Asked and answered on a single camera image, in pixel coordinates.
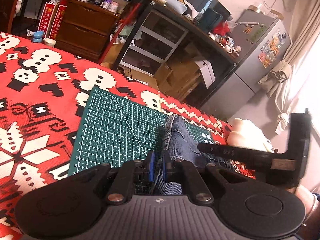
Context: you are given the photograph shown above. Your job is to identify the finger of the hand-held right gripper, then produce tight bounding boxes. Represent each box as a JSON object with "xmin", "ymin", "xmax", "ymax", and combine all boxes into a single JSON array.
[{"xmin": 197, "ymin": 142, "xmax": 275, "ymax": 172}]

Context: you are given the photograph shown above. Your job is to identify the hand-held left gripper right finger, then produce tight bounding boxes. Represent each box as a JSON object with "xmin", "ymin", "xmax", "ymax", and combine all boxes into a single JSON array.
[{"xmin": 162, "ymin": 152, "xmax": 248, "ymax": 205}]

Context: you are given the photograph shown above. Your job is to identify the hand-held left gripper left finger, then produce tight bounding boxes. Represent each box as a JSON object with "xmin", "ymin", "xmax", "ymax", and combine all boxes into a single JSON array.
[{"xmin": 71, "ymin": 151, "xmax": 155, "ymax": 205}]

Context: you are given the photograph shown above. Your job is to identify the blue denim shorts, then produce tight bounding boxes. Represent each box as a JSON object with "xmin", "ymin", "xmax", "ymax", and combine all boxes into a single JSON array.
[{"xmin": 152, "ymin": 114, "xmax": 233, "ymax": 196}]

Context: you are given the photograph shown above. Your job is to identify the white knit sweater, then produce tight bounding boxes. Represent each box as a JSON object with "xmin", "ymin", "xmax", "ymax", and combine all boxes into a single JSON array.
[{"xmin": 227, "ymin": 118, "xmax": 273, "ymax": 153}]

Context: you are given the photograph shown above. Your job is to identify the green cutting mat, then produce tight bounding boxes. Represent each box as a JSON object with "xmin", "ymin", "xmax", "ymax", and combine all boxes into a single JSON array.
[{"xmin": 67, "ymin": 86, "xmax": 216, "ymax": 196}]

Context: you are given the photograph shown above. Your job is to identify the beige hanging jacket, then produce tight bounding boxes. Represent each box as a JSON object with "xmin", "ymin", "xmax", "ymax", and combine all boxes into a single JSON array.
[{"xmin": 258, "ymin": 60, "xmax": 292, "ymax": 98}]

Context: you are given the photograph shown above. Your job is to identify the white curtain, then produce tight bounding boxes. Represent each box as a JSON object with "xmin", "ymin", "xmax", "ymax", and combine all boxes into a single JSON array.
[{"xmin": 274, "ymin": 0, "xmax": 320, "ymax": 136}]

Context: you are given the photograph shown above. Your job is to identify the white shoe box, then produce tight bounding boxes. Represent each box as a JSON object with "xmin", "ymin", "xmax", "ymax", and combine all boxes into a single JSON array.
[{"xmin": 194, "ymin": 59, "xmax": 216, "ymax": 89}]

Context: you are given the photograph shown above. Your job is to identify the grey refrigerator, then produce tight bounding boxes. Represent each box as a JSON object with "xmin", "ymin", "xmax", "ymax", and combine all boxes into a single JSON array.
[{"xmin": 200, "ymin": 8, "xmax": 293, "ymax": 121}]

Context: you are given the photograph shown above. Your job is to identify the stack of flattened cardboard boxes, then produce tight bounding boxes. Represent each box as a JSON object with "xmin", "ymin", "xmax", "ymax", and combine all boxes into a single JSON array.
[{"xmin": 117, "ymin": 66, "xmax": 161, "ymax": 91}]

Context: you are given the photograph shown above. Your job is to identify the leaning brown cardboard sheets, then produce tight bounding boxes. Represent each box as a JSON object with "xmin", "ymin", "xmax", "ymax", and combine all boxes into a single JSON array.
[{"xmin": 153, "ymin": 42, "xmax": 203, "ymax": 101}]

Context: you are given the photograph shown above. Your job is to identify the cluster of fridge magnets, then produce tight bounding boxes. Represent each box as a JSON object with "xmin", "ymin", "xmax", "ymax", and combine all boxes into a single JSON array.
[{"xmin": 258, "ymin": 28, "xmax": 288, "ymax": 68}]

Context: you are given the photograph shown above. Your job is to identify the cluster of small figurines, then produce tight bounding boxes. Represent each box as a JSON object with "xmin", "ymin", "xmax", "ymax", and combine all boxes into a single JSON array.
[{"xmin": 212, "ymin": 33, "xmax": 242, "ymax": 56}]

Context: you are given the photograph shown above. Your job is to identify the red plastic bag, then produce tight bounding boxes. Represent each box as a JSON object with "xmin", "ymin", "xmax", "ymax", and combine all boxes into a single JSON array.
[{"xmin": 212, "ymin": 21, "xmax": 236, "ymax": 36}]

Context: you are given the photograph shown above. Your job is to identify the white plastic drawer unit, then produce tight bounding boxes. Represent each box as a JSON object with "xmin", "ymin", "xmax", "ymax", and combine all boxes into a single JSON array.
[{"xmin": 119, "ymin": 8, "xmax": 190, "ymax": 77}]

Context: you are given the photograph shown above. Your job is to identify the red patterned blanket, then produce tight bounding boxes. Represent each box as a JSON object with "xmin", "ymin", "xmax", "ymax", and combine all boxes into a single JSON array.
[{"xmin": 0, "ymin": 32, "xmax": 257, "ymax": 240}]

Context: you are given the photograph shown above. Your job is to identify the white plastic bag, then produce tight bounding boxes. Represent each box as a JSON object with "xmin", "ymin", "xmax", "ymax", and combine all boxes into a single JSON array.
[{"xmin": 112, "ymin": 24, "xmax": 141, "ymax": 46}]

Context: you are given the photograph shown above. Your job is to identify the dark green pitcher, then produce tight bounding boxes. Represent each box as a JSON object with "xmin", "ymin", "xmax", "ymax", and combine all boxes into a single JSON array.
[{"xmin": 199, "ymin": 7, "xmax": 223, "ymax": 32}]

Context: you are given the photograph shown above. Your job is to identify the black computer monitor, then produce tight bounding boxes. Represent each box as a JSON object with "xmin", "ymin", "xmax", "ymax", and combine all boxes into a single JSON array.
[{"xmin": 179, "ymin": 0, "xmax": 233, "ymax": 22}]

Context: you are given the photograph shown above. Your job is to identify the brown wooden drawer cabinet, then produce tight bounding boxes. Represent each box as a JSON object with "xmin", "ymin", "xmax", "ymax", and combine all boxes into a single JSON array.
[{"xmin": 53, "ymin": 0, "xmax": 121, "ymax": 62}]

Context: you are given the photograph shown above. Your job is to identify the white ceramic bowl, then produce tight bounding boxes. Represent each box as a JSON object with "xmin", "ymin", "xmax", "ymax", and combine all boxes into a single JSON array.
[{"xmin": 43, "ymin": 37, "xmax": 57, "ymax": 48}]

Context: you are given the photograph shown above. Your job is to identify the light blue pouch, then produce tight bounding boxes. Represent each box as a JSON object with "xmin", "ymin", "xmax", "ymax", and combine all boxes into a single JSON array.
[{"xmin": 158, "ymin": 0, "xmax": 187, "ymax": 15}]

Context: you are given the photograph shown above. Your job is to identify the blue cat-shaped bowl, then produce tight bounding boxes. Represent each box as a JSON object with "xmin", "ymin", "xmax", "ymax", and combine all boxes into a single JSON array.
[{"xmin": 26, "ymin": 29, "xmax": 46, "ymax": 43}]

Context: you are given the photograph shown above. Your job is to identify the red printed carton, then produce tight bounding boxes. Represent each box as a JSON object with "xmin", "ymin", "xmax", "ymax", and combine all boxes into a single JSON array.
[
  {"xmin": 49, "ymin": 0, "xmax": 68, "ymax": 41},
  {"xmin": 37, "ymin": 1, "xmax": 61, "ymax": 35}
]

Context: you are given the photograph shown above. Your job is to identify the brown wooden door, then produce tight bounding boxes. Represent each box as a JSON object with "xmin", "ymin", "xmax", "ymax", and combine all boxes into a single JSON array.
[{"xmin": 0, "ymin": 0, "xmax": 26, "ymax": 33}]

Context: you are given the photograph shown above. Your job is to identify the black metal frame desk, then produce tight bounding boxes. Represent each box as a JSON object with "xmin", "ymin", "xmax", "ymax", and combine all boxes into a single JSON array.
[{"xmin": 112, "ymin": 0, "xmax": 238, "ymax": 106}]

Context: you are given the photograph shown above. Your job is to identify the red mop handle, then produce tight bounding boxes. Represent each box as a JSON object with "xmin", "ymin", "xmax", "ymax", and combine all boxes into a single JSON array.
[{"xmin": 98, "ymin": 0, "xmax": 147, "ymax": 65}]

